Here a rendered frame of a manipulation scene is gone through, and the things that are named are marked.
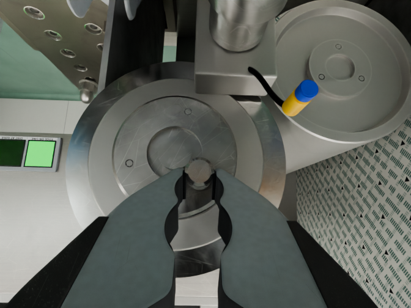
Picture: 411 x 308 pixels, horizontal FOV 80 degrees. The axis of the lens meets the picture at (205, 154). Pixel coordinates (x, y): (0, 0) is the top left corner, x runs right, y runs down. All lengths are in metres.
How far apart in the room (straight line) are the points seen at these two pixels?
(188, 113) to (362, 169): 0.20
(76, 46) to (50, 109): 3.05
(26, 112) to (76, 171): 3.48
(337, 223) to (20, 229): 0.53
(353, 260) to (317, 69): 0.20
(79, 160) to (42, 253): 0.41
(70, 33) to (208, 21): 0.32
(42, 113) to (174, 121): 3.41
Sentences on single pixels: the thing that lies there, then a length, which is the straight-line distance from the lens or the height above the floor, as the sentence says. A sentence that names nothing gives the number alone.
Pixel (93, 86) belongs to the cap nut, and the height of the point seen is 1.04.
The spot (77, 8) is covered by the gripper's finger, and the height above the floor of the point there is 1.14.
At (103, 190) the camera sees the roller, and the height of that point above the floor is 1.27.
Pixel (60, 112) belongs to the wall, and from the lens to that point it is 3.45.
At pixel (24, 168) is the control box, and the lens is 0.60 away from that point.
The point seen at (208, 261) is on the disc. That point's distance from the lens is 0.17.
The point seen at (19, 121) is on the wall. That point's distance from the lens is 3.66.
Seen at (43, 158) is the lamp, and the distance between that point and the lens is 0.58.
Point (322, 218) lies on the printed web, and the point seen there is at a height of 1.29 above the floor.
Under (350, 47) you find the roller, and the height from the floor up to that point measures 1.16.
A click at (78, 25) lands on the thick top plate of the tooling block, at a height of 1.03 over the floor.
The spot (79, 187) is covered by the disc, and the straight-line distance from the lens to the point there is 0.18.
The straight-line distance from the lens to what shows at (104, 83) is 0.21.
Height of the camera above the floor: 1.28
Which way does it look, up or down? 12 degrees down
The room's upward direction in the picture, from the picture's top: 179 degrees counter-clockwise
